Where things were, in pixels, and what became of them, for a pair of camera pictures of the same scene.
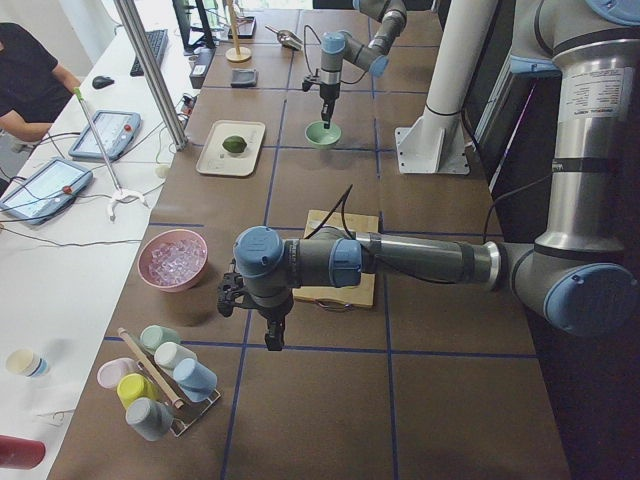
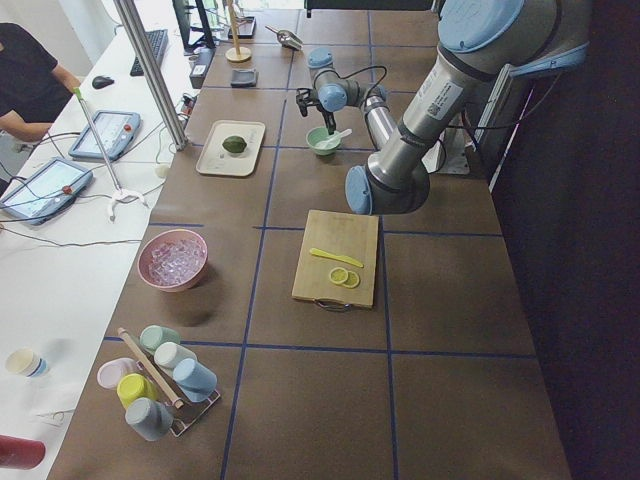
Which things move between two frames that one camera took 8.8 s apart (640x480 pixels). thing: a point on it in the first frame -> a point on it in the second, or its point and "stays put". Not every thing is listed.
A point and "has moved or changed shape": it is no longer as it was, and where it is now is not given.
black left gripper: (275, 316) -> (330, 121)
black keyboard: (158, 40) stays put
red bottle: (21, 453) stays put
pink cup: (110, 371) stays put
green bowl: (322, 137) has moved or changed shape
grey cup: (151, 418) stays put
